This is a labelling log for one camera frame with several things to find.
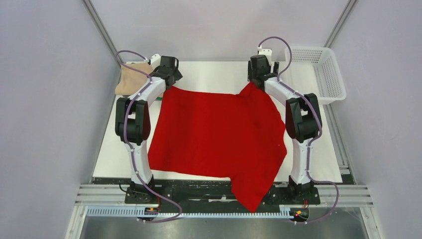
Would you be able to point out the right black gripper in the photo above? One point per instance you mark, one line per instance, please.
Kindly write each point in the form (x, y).
(251, 73)

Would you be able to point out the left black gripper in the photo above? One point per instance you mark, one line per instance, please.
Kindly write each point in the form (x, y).
(176, 75)

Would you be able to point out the red t shirt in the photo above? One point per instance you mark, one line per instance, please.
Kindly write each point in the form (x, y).
(236, 136)

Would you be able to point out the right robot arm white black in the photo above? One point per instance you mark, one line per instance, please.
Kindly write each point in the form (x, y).
(302, 121)

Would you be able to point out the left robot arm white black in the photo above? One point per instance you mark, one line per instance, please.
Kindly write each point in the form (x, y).
(133, 125)

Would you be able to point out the beige folded t shirt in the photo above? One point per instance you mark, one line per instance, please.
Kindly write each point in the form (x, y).
(130, 80)

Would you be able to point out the white plastic laundry basket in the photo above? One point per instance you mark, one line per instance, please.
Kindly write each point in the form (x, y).
(315, 70)

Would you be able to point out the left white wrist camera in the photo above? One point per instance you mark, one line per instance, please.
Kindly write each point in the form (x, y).
(154, 61)

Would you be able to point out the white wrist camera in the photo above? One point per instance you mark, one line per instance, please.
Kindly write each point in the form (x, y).
(154, 61)
(266, 52)

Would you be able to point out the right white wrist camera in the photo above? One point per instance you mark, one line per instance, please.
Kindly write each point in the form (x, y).
(266, 52)

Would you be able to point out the left aluminium frame post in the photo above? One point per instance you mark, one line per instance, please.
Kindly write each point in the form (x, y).
(95, 17)

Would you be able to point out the aluminium frame post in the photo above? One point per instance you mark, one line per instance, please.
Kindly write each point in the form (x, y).
(95, 17)
(340, 23)

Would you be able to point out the right aluminium frame post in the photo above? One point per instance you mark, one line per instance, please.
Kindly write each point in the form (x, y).
(340, 23)

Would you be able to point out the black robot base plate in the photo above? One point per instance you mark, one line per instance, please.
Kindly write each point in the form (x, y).
(199, 196)

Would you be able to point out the white slotted cable duct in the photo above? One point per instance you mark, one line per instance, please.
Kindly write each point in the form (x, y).
(143, 212)

